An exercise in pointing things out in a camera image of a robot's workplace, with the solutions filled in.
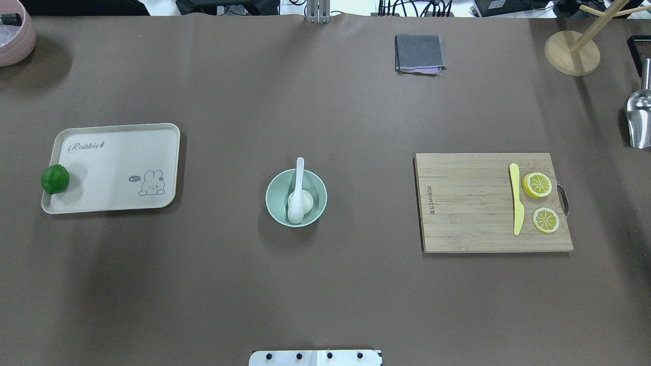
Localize light green bowl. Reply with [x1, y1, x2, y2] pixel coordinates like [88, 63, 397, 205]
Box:
[265, 168, 328, 228]

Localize upper lemon slice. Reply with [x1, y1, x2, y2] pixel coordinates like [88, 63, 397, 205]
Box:
[521, 172, 553, 198]

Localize pink ribbed bowl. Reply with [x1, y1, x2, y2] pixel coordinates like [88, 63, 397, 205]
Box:
[1, 1, 37, 67]

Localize green lime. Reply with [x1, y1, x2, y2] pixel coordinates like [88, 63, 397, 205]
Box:
[40, 164, 70, 195]

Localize folded grey cloth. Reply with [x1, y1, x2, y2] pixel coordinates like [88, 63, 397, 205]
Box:
[394, 34, 448, 76]

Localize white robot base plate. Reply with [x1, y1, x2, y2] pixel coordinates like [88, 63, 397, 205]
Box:
[248, 349, 383, 365]

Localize lower lemon slice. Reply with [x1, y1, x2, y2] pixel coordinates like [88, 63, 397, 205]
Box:
[532, 207, 560, 234]

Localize bamboo cutting board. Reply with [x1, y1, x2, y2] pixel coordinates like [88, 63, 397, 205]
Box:
[414, 152, 574, 253]

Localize metal scoop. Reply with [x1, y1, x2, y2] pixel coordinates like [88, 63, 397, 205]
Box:
[626, 58, 650, 149]

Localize clear ice cubes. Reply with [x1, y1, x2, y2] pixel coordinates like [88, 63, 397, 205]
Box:
[0, 24, 21, 48]

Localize white ceramic spoon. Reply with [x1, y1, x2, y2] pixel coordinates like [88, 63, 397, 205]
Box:
[287, 156, 305, 224]

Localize grey metal bracket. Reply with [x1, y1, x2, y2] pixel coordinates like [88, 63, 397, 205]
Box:
[305, 0, 332, 24]

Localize lemon slice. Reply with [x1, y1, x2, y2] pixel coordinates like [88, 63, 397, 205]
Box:
[532, 207, 560, 234]
[521, 172, 553, 198]

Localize white steamed bun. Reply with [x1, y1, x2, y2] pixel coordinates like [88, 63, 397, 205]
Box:
[287, 189, 314, 215]

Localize cream rabbit tray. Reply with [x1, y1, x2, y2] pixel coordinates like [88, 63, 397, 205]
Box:
[41, 123, 181, 214]

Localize wooden mug tree stand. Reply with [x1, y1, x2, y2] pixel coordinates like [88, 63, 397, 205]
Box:
[544, 1, 650, 77]

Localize yellow plastic knife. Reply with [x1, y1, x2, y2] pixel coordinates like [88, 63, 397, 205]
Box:
[509, 163, 525, 236]

